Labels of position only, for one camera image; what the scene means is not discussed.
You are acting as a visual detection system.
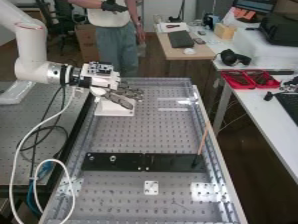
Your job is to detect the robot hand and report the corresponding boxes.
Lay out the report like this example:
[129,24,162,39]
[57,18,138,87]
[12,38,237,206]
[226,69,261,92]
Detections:
[80,61,145,111]

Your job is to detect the small white box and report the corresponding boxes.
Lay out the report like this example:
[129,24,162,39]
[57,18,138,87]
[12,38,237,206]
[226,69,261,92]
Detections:
[93,95,137,117]

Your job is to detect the cardboard box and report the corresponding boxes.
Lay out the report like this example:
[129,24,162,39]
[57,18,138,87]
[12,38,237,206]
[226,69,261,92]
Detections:
[73,23,101,63]

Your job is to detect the person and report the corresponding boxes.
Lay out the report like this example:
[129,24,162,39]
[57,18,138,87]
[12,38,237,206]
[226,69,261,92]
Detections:
[66,0,147,78]

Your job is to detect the wooden desk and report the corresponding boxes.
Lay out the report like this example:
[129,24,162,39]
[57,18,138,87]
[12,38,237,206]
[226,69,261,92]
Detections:
[153,23,219,80]

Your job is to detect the black laptop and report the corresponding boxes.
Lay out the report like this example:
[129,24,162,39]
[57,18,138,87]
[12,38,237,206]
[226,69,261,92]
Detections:
[166,30,195,49]

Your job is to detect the black chair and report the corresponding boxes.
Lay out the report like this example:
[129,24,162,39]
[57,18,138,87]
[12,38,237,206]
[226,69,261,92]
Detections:
[34,0,88,56]

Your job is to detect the black plate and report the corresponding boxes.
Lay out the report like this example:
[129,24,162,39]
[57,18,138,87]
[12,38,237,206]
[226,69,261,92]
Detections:
[81,152,207,174]

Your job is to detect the black headphones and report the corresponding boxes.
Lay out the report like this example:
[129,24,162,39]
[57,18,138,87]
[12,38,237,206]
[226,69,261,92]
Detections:
[214,48,253,67]

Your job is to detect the thin stick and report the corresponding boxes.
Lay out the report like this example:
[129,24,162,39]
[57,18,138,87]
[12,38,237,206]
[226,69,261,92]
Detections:
[191,119,213,168]

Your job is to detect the red tray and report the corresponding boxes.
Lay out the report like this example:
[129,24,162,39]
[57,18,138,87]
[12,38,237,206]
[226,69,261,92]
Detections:
[219,69,258,90]
[245,69,282,90]

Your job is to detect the small white square plate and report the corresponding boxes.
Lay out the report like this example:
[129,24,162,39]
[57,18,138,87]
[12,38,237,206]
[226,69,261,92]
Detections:
[142,180,159,196]

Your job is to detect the small black block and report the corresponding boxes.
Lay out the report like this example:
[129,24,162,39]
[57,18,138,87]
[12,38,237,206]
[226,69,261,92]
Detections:
[262,91,275,102]

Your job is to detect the white desk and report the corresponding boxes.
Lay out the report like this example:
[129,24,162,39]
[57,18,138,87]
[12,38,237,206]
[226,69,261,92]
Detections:
[190,19,298,73]
[211,71,298,186]

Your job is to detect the clear box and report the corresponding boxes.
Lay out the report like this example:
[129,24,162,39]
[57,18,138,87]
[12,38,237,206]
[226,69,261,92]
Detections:
[38,77,250,224]

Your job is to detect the black bag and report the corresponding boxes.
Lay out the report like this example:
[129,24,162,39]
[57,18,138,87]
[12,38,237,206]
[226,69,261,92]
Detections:
[258,12,298,48]

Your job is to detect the black keyboard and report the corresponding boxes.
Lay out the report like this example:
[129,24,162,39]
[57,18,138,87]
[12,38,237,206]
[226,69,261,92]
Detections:
[272,91,298,127]

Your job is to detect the black cable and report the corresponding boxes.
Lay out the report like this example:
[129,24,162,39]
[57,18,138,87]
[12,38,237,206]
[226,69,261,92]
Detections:
[17,84,72,153]

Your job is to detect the white cable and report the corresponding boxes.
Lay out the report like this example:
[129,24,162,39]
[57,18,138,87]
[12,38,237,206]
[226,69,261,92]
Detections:
[8,85,77,224]

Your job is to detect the blue cable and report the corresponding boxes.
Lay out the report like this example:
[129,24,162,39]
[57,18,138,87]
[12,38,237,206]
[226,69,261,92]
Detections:
[26,162,56,216]

